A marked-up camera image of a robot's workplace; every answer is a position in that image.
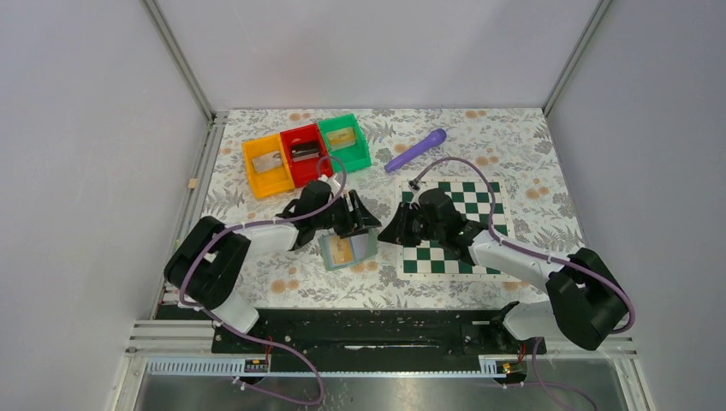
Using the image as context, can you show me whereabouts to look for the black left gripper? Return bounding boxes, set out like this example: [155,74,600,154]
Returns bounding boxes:
[313,190,381,239]

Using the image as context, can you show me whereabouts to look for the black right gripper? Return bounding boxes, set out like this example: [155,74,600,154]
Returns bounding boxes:
[377,202,444,248]

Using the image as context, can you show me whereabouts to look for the gold VIP credit card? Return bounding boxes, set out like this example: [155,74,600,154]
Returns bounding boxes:
[327,236,354,267]

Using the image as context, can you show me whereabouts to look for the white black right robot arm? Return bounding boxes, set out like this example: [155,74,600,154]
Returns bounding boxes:
[378,188,632,353]

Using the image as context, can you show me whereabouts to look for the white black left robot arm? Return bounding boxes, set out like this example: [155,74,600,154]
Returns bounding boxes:
[164,180,381,352]

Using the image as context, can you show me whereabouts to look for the gold card stack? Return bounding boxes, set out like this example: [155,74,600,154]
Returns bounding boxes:
[325,127,357,152]

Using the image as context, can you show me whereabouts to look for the silver card stack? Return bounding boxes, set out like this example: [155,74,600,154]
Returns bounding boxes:
[251,151,283,174]

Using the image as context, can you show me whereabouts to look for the floral patterned tablecloth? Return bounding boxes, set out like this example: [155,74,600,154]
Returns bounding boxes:
[202,108,584,309]

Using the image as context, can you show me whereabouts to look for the green plastic bin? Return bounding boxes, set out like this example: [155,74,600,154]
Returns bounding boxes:
[317,114,372,173]

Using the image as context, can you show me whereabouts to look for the red plastic bin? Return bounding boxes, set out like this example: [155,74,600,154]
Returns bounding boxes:
[281,124,332,188]

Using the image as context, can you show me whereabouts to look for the green white chessboard mat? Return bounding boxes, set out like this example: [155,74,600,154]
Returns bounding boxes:
[397,176,515,283]

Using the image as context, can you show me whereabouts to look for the yellow plastic bin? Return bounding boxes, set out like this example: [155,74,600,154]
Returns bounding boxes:
[241,134,295,200]

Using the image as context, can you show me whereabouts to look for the purple plastic tube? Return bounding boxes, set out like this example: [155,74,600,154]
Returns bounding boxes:
[384,128,448,173]

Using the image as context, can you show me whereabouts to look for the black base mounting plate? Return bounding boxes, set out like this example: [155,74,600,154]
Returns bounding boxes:
[211,308,548,374]

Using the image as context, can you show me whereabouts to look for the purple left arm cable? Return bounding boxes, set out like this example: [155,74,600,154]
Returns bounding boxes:
[178,155,348,406]

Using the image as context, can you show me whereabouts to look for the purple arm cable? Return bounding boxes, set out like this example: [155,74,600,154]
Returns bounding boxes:
[409,156,636,411]
[178,155,348,406]

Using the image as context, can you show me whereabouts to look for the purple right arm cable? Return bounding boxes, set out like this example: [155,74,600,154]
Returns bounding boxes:
[409,156,636,411]

